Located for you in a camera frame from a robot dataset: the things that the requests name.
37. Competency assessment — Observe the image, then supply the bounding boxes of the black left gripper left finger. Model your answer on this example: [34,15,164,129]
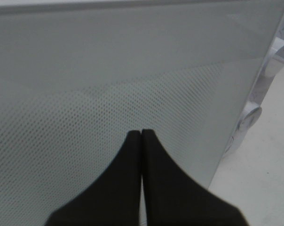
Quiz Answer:
[46,130,142,226]

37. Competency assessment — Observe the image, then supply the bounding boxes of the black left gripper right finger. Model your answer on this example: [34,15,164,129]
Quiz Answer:
[142,129,248,226]

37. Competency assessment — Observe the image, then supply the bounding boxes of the white timer knob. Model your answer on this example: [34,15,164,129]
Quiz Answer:
[238,105,262,132]

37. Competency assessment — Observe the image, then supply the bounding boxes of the white microwave door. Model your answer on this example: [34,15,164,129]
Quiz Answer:
[0,0,284,226]

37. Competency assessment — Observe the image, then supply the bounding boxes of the white microwave oven body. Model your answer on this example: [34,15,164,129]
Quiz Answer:
[0,0,284,189]

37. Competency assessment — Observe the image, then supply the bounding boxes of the white power knob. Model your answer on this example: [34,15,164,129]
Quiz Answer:
[264,37,284,78]

